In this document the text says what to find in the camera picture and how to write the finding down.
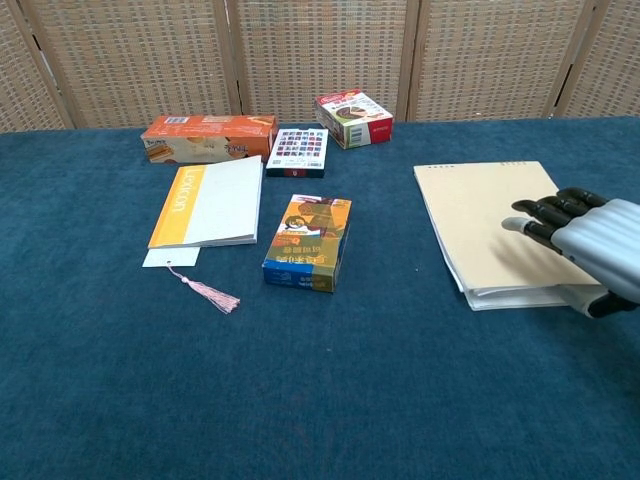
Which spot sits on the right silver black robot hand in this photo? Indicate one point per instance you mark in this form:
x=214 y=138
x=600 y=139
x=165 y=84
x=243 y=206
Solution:
x=605 y=235

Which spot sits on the cream lined paper pad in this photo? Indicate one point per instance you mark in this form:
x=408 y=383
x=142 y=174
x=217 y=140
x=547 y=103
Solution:
x=475 y=220

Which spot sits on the red white snack box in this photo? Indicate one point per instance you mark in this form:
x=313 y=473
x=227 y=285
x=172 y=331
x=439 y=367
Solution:
x=355 y=120

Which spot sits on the colourful orange blue box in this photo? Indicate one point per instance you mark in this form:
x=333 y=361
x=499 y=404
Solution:
x=307 y=245

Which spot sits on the white patterned card box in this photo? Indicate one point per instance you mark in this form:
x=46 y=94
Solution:
x=298 y=148

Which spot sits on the woven bamboo folding screen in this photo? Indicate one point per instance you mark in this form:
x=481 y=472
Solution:
x=320 y=50

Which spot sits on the yellow white Lexicon notebook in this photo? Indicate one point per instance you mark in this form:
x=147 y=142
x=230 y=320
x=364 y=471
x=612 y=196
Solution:
x=225 y=200

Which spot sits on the long orange biscuit box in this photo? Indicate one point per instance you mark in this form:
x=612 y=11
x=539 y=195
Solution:
x=210 y=137

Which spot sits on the white bookmark with pink tassel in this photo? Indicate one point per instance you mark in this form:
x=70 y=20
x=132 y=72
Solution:
x=170 y=258

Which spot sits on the blue table cloth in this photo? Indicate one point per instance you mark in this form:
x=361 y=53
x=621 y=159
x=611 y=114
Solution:
x=150 y=390

